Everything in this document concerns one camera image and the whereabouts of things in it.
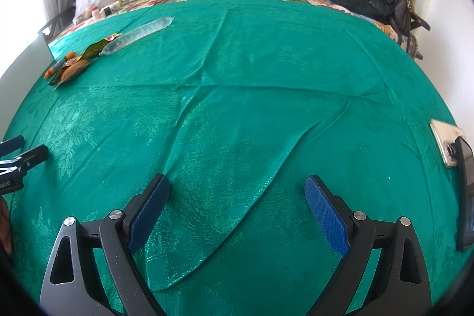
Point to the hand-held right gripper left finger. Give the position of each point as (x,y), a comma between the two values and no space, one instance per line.
(148,216)

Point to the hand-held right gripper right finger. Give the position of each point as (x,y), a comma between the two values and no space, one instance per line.
(326,216)

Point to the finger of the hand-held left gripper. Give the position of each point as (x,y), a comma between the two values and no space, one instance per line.
(35,155)
(13,145)

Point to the person's left hand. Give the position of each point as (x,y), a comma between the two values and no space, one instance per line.
(4,223)

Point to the grey flat panel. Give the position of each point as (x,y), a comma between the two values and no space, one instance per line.
(26,60)

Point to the orange sausage packet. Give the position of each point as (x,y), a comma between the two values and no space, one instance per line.
(70,71)

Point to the phone in clear case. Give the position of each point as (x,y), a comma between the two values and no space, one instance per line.
(444,138)

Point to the black phone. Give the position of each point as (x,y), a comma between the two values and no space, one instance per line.
(466,190)

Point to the green patterned bedspread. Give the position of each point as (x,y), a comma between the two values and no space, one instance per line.
(237,97)

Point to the small red-capped bottle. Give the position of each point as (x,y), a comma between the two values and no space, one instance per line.
(95,13)

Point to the clear long tube packet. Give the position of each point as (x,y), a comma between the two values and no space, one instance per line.
(137,34)

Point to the white power strip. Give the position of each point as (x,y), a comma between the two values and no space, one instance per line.
(111,9)

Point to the dark chair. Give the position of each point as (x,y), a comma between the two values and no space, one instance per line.
(420,23)

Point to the black bag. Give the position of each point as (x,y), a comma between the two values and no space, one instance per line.
(401,14)

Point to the black chair frame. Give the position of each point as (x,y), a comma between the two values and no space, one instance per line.
(55,21)

